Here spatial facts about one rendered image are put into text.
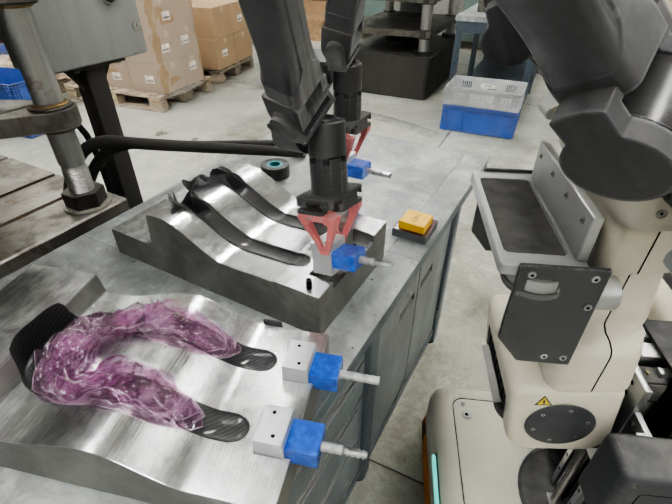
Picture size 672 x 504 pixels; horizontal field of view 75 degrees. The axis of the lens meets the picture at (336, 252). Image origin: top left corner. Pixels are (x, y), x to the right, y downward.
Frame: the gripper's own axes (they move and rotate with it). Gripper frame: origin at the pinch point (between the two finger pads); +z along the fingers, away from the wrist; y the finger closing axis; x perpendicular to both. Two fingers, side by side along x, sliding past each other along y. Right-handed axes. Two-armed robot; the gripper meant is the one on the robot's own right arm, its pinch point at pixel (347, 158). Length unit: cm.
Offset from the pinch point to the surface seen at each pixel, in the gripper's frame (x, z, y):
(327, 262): 12.9, 3.1, 31.2
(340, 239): 13.2, 0.9, 27.4
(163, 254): -21.2, 10.2, 35.9
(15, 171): -99, 15, 22
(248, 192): -14.0, 3.6, 17.5
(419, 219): 17.1, 11.8, -2.0
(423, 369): 16, 96, -32
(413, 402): 18, 96, -16
